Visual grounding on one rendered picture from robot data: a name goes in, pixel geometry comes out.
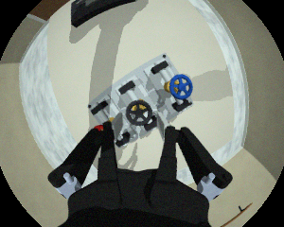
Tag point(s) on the valve with black handwheel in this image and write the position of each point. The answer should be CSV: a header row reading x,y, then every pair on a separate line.
x,y
143,111

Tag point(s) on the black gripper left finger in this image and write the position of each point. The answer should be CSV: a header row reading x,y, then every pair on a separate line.
x,y
71,174

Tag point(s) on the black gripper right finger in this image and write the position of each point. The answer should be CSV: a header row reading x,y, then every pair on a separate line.
x,y
210,177

